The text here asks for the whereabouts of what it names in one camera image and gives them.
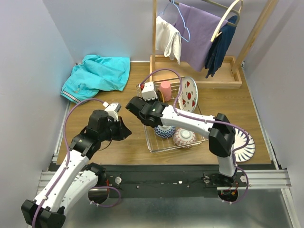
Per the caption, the aluminium frame rail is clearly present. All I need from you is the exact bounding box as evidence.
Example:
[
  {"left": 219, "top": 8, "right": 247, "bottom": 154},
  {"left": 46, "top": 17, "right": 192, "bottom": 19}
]
[{"left": 39, "top": 170, "right": 291, "bottom": 215}]

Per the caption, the wooden clothes rack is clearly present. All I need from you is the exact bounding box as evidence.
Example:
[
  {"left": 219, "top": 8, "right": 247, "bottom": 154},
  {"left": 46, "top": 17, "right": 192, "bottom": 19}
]
[{"left": 150, "top": 0, "right": 278, "bottom": 89}]

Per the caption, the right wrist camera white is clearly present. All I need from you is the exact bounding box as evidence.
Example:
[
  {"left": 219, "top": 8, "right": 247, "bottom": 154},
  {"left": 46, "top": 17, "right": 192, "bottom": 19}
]
[{"left": 140, "top": 82, "right": 158, "bottom": 101}]

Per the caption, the wooden hanger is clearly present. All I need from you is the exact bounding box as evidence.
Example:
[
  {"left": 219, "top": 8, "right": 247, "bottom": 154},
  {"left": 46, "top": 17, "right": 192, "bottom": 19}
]
[{"left": 208, "top": 0, "right": 244, "bottom": 42}]

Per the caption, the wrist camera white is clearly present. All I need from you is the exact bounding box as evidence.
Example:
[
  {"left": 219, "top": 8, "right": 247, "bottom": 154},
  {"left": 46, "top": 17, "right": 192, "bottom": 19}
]
[
  {"left": 140, "top": 82, "right": 158, "bottom": 101},
  {"left": 103, "top": 102, "right": 121, "bottom": 122}
]

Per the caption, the navy garment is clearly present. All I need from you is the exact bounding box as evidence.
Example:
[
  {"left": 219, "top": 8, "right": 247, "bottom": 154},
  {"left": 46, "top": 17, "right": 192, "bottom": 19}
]
[{"left": 205, "top": 24, "right": 236, "bottom": 78}]

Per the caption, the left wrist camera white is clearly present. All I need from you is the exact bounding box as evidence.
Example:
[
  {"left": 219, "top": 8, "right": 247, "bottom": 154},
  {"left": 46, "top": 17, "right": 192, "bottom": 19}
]
[{"left": 103, "top": 102, "right": 121, "bottom": 122}]

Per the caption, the light blue wire hanger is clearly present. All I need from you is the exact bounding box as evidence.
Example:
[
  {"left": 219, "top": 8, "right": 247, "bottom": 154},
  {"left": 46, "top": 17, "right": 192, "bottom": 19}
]
[{"left": 157, "top": 0, "right": 190, "bottom": 42}]

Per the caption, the pink plastic cup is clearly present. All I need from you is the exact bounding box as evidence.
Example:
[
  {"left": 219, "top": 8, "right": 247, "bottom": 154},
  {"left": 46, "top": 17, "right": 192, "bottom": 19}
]
[{"left": 159, "top": 81, "right": 171, "bottom": 101}]

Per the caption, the blue patterned bowl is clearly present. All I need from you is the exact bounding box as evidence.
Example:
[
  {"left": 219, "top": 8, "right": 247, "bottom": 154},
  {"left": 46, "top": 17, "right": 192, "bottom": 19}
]
[{"left": 173, "top": 128, "right": 196, "bottom": 149}]

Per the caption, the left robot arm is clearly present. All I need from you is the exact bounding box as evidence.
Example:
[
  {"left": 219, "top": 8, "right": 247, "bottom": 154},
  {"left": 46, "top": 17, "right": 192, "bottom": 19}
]
[{"left": 21, "top": 110, "right": 132, "bottom": 228}]

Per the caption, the turquoise shirt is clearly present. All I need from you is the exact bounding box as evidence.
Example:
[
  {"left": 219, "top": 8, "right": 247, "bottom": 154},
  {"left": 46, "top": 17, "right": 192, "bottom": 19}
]
[{"left": 60, "top": 55, "right": 131, "bottom": 104}]

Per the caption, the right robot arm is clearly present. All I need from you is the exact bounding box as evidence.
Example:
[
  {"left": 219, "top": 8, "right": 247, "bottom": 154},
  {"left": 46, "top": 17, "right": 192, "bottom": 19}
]
[{"left": 126, "top": 96, "right": 237, "bottom": 186}]

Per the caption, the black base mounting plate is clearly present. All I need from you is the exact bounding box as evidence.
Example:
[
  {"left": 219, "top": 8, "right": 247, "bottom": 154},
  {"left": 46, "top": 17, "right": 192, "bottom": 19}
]
[{"left": 85, "top": 163, "right": 245, "bottom": 202}]

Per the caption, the white cloth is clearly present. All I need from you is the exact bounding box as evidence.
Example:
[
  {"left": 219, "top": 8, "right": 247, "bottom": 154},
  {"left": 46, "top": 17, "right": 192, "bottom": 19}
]
[{"left": 155, "top": 16, "right": 181, "bottom": 64}]

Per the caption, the watermelon pattern plate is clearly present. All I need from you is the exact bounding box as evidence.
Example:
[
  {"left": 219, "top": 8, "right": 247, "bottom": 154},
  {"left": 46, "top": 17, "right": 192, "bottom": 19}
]
[{"left": 178, "top": 76, "right": 198, "bottom": 113}]

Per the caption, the purple cloth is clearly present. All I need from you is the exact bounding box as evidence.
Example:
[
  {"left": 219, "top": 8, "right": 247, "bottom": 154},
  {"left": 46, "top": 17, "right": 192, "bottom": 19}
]
[{"left": 174, "top": 3, "right": 221, "bottom": 72}]

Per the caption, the white blue striped plate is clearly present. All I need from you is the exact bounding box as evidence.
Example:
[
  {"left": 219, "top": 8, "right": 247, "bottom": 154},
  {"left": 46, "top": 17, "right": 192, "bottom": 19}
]
[{"left": 232, "top": 129, "right": 256, "bottom": 163}]

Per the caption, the red patterned bowl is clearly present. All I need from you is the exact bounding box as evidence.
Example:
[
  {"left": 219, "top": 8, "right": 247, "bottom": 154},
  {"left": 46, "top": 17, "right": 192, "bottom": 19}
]
[{"left": 154, "top": 125, "right": 176, "bottom": 138}]

